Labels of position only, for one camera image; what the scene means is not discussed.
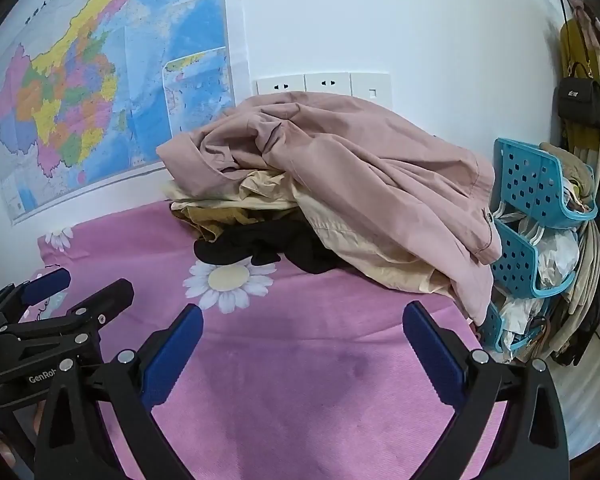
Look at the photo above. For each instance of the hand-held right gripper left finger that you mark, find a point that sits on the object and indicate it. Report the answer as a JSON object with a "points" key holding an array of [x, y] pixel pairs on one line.
{"points": [[172, 355]]}

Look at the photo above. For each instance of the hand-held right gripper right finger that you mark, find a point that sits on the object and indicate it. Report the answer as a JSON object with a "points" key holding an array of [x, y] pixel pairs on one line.
{"points": [[432, 355]]}

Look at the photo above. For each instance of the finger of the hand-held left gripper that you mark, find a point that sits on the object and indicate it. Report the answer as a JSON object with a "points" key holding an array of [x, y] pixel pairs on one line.
{"points": [[110, 300], [47, 285]]}

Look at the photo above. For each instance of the dusty pink jacket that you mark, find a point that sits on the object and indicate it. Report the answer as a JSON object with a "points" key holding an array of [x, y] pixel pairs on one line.
{"points": [[355, 160]]}

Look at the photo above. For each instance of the blue perforated plastic basket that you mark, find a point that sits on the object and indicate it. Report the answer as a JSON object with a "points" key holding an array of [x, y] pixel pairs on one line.
{"points": [[515, 260], [525, 180], [492, 327]]}

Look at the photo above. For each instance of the pink floral bedsheet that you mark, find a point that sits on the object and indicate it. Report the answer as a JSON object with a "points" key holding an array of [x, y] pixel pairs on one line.
{"points": [[290, 350]]}

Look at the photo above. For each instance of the beige garment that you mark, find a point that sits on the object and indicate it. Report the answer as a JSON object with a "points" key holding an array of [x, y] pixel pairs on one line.
{"points": [[360, 255]]}

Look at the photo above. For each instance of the olive brown garment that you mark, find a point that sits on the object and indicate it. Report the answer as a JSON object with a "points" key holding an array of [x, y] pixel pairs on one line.
{"points": [[205, 220]]}

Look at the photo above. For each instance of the black garment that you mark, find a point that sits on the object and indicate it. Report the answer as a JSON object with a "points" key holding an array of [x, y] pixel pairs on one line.
{"points": [[260, 242]]}

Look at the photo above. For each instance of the white plastic bag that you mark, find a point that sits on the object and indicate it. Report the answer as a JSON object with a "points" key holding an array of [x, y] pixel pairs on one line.
{"points": [[557, 257]]}

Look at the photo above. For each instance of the beige tote bag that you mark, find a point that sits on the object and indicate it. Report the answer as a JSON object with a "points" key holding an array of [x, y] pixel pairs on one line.
{"points": [[587, 280]]}

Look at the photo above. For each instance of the beige cloth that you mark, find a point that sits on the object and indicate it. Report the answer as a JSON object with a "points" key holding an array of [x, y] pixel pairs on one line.
{"points": [[572, 165]]}

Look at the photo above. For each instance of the black handbag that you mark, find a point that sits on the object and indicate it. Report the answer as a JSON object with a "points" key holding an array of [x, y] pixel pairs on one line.
{"points": [[580, 105]]}

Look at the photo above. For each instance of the hanging yellow garment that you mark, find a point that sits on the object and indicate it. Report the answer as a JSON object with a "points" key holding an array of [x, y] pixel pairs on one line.
{"points": [[575, 45]]}

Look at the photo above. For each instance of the pink plush toy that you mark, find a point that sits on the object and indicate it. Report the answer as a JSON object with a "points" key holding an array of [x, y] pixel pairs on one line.
{"points": [[587, 25]]}

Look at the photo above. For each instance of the colourful wall map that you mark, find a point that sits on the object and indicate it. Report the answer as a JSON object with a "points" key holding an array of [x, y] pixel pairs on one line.
{"points": [[130, 60]]}

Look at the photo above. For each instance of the white wall outlet plate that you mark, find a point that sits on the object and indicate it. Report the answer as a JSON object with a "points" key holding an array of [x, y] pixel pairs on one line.
{"points": [[372, 90]]}

